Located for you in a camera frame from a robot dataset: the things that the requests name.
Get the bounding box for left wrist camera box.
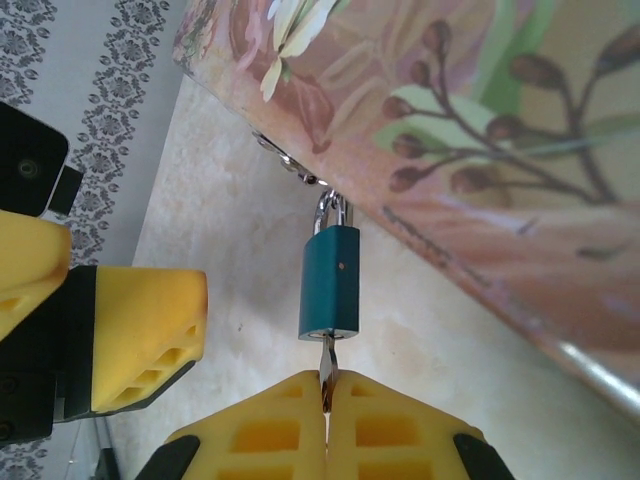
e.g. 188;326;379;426
0;101;85;220

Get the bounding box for silver tin hasp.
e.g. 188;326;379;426
251;129;335;190

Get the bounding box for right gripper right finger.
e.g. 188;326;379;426
326;369;517;480

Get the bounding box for small teal padlock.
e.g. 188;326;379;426
297;189;363;342

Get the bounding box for pink illustrated tin box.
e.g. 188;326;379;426
169;0;640;444

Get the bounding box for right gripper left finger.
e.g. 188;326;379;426
133;369;329;480

